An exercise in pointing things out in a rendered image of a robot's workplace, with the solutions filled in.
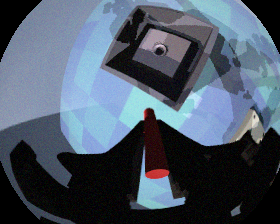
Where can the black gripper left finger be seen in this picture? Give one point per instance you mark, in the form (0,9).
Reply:
(120,166)

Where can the red peg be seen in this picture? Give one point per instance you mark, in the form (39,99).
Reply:
(156,166)

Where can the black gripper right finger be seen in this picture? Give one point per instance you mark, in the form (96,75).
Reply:
(188,160)

